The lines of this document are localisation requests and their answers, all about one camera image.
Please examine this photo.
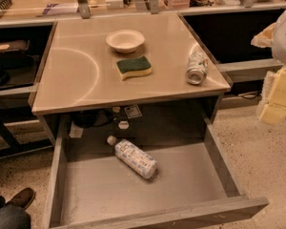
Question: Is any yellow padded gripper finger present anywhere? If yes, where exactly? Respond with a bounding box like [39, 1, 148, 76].
[257, 66, 286, 125]

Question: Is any blue labelled plastic bottle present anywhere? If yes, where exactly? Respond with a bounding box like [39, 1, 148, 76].
[107, 135, 157, 179]

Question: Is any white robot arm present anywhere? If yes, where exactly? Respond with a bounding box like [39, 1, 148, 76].
[251, 10, 286, 125]

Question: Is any grey counter cabinet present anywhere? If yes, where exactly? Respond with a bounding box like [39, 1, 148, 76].
[31, 12, 230, 141]

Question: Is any open grey wooden drawer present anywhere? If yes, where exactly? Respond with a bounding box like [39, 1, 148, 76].
[42, 107, 268, 229]

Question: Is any silver drink can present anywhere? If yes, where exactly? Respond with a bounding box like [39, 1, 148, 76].
[186, 52, 209, 85]

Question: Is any green and yellow sponge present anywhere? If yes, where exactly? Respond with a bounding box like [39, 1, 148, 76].
[116, 56, 153, 80]

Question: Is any white bowl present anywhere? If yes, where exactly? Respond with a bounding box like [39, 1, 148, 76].
[106, 30, 145, 53]

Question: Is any purple and white paper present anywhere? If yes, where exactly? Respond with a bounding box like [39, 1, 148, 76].
[42, 3, 79, 16]

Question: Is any brown shoe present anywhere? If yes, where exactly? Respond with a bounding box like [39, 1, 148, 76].
[7, 187, 35, 210]

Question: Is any dark trouser leg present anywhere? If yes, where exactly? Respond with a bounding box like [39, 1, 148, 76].
[0, 196, 31, 229]

